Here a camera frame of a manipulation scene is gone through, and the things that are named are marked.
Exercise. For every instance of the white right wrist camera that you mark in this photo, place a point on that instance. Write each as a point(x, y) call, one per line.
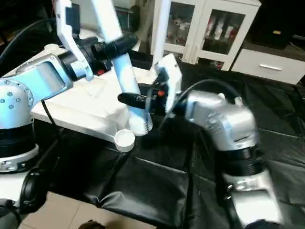
point(170, 81)

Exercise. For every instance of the black case with yellow label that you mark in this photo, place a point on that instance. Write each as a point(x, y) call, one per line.
point(276, 26)

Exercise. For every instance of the white glass door cabinet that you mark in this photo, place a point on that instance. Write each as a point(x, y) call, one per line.
point(214, 28)

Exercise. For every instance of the black table mat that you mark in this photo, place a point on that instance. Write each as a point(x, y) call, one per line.
point(152, 191)

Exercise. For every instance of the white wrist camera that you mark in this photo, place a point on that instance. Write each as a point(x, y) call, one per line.
point(69, 33)
point(170, 81)

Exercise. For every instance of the white drawer unit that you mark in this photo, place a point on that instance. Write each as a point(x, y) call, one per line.
point(271, 66)

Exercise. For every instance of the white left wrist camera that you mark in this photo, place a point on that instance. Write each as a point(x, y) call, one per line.
point(69, 33)

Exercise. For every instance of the white plastic table top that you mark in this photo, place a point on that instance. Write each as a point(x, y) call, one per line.
point(86, 105)

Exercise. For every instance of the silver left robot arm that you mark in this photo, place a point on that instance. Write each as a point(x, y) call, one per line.
point(24, 95)

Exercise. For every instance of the white plastic table leg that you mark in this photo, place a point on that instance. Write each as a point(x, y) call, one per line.
point(161, 33)
point(126, 81)

